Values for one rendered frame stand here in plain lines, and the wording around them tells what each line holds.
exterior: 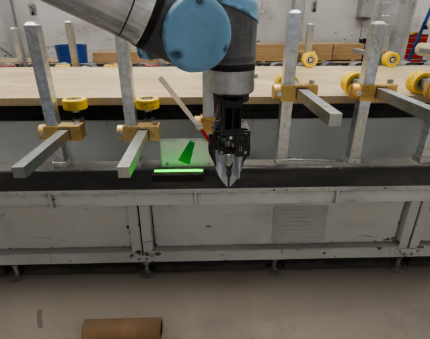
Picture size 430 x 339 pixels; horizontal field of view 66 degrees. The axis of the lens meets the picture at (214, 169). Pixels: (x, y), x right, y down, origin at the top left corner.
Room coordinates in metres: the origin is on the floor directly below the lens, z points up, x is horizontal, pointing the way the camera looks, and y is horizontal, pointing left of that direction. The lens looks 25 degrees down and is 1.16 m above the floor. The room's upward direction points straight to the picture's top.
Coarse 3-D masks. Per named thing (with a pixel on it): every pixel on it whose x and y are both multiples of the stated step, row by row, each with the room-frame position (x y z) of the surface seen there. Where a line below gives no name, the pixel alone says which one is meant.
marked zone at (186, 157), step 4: (188, 144) 1.01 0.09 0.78; (192, 144) 1.01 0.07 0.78; (188, 148) 1.01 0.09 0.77; (192, 148) 1.01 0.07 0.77; (184, 152) 1.01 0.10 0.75; (188, 152) 1.01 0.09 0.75; (180, 156) 1.01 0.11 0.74; (184, 156) 1.01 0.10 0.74; (188, 156) 1.01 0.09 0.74; (180, 160) 1.01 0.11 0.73; (184, 160) 1.01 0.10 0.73; (188, 160) 1.01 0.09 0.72
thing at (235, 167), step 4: (232, 156) 0.66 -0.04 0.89; (232, 160) 0.66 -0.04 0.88; (236, 160) 0.65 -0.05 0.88; (240, 160) 0.66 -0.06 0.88; (232, 164) 0.66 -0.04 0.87; (236, 164) 0.65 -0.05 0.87; (240, 164) 0.66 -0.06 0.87; (232, 168) 0.66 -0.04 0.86; (236, 168) 0.65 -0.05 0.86; (240, 168) 0.66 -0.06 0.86; (232, 172) 0.66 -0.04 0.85; (236, 172) 0.64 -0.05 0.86; (232, 176) 0.66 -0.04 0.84; (236, 176) 0.64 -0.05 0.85; (232, 180) 0.66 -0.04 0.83
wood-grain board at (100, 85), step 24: (0, 72) 1.76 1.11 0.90; (24, 72) 1.76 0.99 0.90; (72, 72) 1.76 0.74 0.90; (96, 72) 1.76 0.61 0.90; (144, 72) 1.76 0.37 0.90; (168, 72) 1.76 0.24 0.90; (264, 72) 1.76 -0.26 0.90; (312, 72) 1.76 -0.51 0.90; (336, 72) 1.76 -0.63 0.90; (360, 72) 1.76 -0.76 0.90; (384, 72) 1.76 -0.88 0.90; (408, 72) 1.76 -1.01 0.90; (0, 96) 1.19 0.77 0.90; (24, 96) 1.19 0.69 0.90; (96, 96) 1.19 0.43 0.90; (120, 96) 1.19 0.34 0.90; (168, 96) 1.19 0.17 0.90; (192, 96) 1.19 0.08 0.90; (264, 96) 1.19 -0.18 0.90; (336, 96) 1.20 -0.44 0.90; (408, 96) 1.20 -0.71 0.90
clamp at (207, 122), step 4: (196, 116) 1.03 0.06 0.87; (200, 116) 1.03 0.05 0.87; (200, 120) 1.02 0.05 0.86; (204, 120) 1.02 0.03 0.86; (208, 120) 1.02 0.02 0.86; (212, 120) 1.02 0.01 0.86; (204, 124) 1.02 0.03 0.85; (208, 124) 1.02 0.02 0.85; (212, 124) 1.02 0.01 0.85; (204, 128) 1.02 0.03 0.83; (208, 128) 1.02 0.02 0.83; (212, 128) 1.02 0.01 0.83; (208, 132) 1.02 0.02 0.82; (212, 132) 1.02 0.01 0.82
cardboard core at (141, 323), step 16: (96, 320) 0.92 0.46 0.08; (112, 320) 0.92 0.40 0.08; (128, 320) 0.92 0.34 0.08; (144, 320) 0.92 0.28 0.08; (160, 320) 0.92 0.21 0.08; (96, 336) 0.87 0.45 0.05; (112, 336) 0.87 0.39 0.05; (128, 336) 0.88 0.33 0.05; (144, 336) 0.88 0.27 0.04; (160, 336) 0.89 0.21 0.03
